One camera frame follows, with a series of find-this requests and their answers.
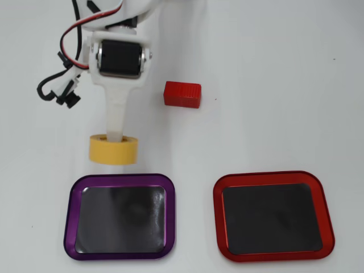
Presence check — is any red white black servo wire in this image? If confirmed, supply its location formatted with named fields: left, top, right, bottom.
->
left=59, top=0, right=125, bottom=71

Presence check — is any purple metal dish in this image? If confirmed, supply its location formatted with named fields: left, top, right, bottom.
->
left=64, top=173, right=176, bottom=261

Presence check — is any yellow masking tape roll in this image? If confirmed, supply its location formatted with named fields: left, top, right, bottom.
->
left=88, top=134, right=139, bottom=166

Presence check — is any red ribbed plastic block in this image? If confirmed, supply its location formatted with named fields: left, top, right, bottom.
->
left=163, top=81, right=202, bottom=109

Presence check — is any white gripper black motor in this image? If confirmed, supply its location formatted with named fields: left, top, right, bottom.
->
left=87, top=26, right=153, bottom=142

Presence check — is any red metal dish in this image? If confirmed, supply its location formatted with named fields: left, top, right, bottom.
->
left=212, top=170, right=336, bottom=262

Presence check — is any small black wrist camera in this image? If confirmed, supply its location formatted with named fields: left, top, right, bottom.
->
left=51, top=68, right=82, bottom=109

